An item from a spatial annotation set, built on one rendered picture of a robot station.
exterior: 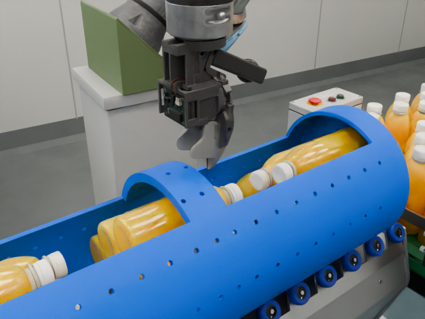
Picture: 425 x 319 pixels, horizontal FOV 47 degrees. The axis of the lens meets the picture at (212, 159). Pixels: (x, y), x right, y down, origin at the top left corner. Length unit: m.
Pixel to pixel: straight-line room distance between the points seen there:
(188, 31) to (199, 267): 0.31
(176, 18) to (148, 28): 0.86
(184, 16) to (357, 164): 0.42
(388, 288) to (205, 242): 0.58
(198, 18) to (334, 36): 4.26
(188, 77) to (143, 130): 0.87
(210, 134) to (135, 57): 0.73
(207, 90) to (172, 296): 0.28
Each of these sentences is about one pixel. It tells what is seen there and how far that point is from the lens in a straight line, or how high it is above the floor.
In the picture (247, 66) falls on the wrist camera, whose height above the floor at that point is 1.38.
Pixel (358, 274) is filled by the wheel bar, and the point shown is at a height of 0.93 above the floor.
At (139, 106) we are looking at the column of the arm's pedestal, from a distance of 1.48.
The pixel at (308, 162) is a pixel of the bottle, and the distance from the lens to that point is 0.89.
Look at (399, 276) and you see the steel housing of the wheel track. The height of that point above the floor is 0.86.
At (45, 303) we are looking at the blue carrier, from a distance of 0.61.
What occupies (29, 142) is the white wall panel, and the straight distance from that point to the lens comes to 3.72.
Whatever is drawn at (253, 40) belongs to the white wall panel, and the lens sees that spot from 4.27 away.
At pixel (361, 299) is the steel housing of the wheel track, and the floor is 0.87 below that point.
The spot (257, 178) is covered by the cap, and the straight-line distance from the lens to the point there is 0.93.
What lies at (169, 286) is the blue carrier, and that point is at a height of 1.16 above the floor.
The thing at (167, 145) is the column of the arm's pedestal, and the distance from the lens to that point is 1.58.
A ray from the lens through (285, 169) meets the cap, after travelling 0.87.
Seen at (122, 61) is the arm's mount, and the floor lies 1.20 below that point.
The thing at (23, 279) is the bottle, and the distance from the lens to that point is 0.67.
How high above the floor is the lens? 1.60
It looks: 29 degrees down
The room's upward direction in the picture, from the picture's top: straight up
